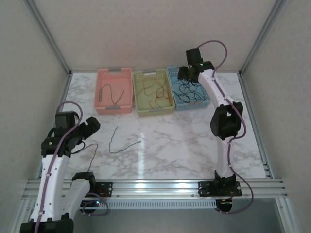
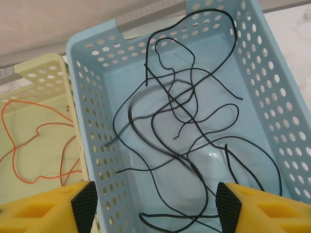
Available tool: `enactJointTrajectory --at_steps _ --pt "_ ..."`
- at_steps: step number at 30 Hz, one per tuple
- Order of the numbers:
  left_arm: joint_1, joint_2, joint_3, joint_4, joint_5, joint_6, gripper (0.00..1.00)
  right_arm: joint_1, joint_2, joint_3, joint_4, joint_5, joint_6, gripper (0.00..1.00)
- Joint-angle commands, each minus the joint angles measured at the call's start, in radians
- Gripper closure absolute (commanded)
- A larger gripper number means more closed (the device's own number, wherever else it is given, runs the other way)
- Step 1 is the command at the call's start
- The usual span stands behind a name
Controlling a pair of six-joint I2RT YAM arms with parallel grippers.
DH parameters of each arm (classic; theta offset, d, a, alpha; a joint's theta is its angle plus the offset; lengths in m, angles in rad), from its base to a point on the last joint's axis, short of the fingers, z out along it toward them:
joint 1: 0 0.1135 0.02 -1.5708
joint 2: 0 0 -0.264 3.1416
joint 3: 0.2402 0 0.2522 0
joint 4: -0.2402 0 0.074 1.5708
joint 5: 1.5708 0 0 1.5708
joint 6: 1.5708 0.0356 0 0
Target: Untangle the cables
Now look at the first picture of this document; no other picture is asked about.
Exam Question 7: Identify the thin black wire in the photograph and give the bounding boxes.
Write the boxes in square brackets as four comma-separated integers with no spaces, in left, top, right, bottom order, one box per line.
[173,81,195,102]
[177,72,202,88]
[184,82,207,102]

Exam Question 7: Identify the thin red wire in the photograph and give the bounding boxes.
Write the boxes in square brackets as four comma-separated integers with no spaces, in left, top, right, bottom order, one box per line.
[149,83,172,109]

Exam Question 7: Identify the thin dark green wire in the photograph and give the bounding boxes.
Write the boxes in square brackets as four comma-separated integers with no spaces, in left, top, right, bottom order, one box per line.
[98,84,125,105]

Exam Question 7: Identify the thin grey-brown wire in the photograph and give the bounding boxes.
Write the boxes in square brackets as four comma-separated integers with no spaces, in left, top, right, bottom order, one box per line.
[81,143,98,171]

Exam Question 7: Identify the bundle of coloured wires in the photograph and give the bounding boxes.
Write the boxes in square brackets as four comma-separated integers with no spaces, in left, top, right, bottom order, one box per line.
[108,125,142,153]

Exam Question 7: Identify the thin orange wire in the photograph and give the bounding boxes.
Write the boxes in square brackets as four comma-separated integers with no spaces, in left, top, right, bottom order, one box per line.
[135,77,161,98]

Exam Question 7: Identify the blue plastic basket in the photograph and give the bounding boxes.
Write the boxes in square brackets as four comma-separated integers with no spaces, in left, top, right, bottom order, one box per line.
[167,64,213,112]

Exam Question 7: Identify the pink plastic basket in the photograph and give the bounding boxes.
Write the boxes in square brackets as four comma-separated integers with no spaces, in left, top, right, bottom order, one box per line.
[94,67,133,115]

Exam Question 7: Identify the green plastic basket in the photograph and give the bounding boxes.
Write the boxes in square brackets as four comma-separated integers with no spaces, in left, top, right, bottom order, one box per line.
[133,69,175,118]

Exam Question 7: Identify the black controller board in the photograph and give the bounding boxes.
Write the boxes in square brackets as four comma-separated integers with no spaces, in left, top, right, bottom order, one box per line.
[215,198,234,214]
[81,199,103,216]

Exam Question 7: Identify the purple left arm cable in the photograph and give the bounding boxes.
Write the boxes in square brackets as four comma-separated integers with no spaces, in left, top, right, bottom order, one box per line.
[35,101,109,233]

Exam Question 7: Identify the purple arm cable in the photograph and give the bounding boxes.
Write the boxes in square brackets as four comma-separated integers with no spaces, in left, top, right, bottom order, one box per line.
[35,101,109,233]
[197,40,255,215]

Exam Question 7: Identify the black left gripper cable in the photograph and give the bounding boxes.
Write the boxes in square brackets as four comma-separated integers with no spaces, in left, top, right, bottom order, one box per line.
[72,141,86,153]

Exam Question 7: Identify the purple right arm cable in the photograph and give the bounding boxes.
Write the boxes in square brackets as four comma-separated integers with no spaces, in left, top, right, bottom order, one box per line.
[197,40,255,215]

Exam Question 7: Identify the aluminium side rail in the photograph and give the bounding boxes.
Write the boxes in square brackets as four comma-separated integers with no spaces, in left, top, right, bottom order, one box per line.
[36,72,73,180]
[238,72,273,180]

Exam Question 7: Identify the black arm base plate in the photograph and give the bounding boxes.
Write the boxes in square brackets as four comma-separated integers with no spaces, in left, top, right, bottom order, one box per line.
[198,181,243,198]
[84,181,114,198]

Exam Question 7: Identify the aluminium frame post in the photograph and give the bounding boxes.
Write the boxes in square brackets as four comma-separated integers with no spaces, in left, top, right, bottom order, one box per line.
[25,0,73,76]
[239,0,288,76]

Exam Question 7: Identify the aluminium mounting rail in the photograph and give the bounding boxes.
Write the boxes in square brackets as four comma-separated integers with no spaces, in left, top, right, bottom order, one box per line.
[24,179,289,199]

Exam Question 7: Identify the slotted white cable duct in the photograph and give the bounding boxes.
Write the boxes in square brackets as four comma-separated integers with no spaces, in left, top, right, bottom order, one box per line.
[79,199,217,209]

